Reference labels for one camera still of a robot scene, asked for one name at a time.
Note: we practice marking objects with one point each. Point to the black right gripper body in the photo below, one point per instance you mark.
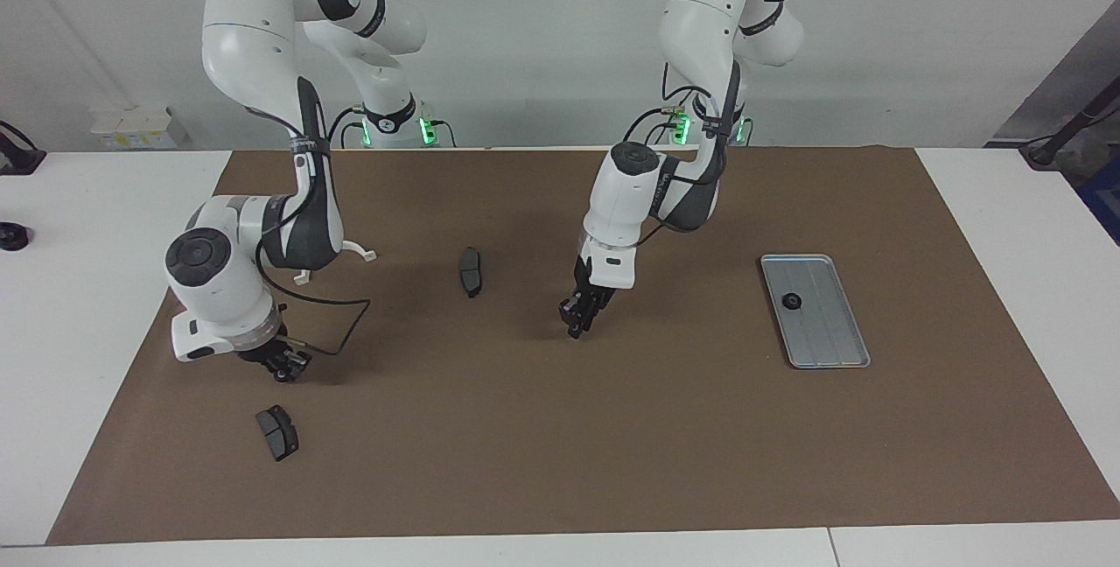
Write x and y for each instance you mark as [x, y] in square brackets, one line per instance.
[276, 355]

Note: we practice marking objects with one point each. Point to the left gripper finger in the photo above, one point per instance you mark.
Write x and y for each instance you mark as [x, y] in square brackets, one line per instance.
[572, 327]
[583, 324]

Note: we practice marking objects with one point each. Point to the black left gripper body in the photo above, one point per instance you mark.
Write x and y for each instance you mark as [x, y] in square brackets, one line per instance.
[588, 300]

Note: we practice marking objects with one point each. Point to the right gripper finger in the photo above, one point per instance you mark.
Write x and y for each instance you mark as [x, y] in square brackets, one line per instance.
[296, 369]
[273, 372]

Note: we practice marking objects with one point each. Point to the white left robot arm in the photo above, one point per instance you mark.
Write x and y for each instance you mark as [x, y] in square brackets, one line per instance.
[700, 24]

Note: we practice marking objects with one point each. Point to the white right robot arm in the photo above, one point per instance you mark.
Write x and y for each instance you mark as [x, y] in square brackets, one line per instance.
[254, 42]

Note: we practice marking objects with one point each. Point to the silver metal tray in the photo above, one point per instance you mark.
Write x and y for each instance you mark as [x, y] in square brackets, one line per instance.
[831, 348]

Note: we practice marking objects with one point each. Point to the dark grey split brake pad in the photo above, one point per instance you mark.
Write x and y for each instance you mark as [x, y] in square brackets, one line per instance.
[278, 436]

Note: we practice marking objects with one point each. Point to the brown paper table mat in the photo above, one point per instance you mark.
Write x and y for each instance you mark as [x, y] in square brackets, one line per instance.
[612, 418]

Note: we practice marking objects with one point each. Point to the dark grey single brake pad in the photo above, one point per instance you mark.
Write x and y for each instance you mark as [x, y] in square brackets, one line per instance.
[471, 274]

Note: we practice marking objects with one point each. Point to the white box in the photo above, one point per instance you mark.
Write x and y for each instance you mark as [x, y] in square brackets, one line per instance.
[131, 129]

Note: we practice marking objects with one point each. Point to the black round knob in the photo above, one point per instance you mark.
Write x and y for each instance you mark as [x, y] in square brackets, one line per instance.
[12, 237]

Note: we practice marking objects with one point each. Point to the black pole stand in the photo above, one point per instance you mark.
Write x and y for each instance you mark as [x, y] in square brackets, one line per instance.
[1046, 151]

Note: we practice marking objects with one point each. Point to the blue crate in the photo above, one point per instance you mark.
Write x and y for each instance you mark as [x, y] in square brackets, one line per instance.
[1104, 204]

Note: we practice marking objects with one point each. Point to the black clamp mount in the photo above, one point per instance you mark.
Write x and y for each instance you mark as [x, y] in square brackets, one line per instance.
[17, 160]

